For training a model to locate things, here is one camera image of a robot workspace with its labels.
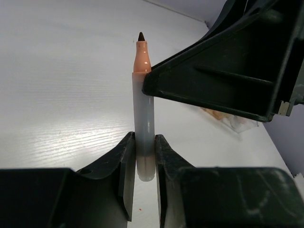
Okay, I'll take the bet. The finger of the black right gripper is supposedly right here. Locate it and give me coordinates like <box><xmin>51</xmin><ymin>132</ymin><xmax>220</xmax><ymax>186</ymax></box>
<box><xmin>184</xmin><ymin>0</ymin><xmax>280</xmax><ymax>51</ymax></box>
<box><xmin>142</xmin><ymin>0</ymin><xmax>304</xmax><ymax>122</ymax></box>

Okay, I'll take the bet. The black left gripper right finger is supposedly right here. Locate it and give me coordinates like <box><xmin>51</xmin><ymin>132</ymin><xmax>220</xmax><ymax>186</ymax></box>
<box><xmin>155</xmin><ymin>135</ymin><xmax>304</xmax><ymax>228</ymax></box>

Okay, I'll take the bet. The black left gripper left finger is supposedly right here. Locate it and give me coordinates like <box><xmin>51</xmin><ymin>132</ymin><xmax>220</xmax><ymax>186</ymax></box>
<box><xmin>0</xmin><ymin>132</ymin><xmax>135</xmax><ymax>228</ymax></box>

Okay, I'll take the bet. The clear orange-tipped highlighter pen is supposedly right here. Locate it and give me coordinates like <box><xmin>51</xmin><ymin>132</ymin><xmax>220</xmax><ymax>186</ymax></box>
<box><xmin>132</xmin><ymin>32</ymin><xmax>155</xmax><ymax>182</ymax></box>

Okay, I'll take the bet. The clear plastic container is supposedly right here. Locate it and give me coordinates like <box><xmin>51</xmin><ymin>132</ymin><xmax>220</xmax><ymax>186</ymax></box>
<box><xmin>199</xmin><ymin>107</ymin><xmax>259</xmax><ymax>134</ymax></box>

